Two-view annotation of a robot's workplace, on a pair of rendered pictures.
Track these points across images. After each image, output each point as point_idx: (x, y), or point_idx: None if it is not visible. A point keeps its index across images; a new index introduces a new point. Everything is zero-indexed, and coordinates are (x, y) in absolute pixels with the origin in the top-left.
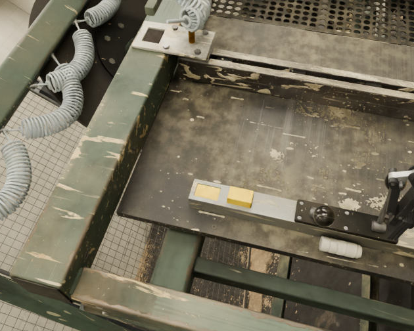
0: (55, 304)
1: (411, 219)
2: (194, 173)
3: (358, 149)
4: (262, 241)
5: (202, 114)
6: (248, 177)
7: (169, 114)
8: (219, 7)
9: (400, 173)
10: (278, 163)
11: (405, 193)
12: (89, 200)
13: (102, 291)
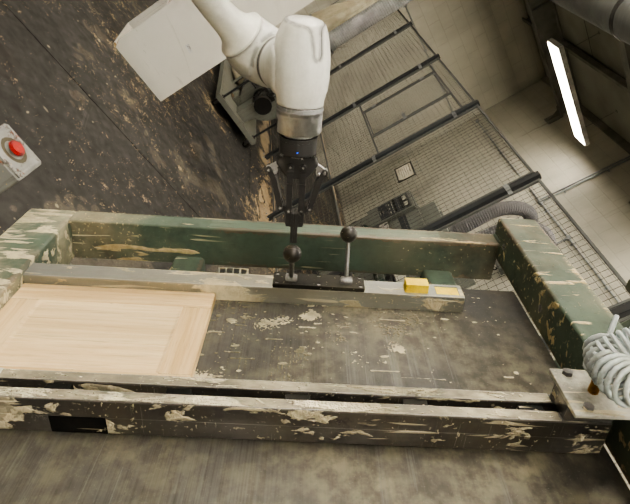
0: None
1: (292, 209)
2: (471, 322)
3: (303, 365)
4: None
5: (509, 380)
6: (416, 325)
7: (547, 375)
8: None
9: (321, 166)
10: (391, 341)
11: (304, 196)
12: (528, 248)
13: (475, 236)
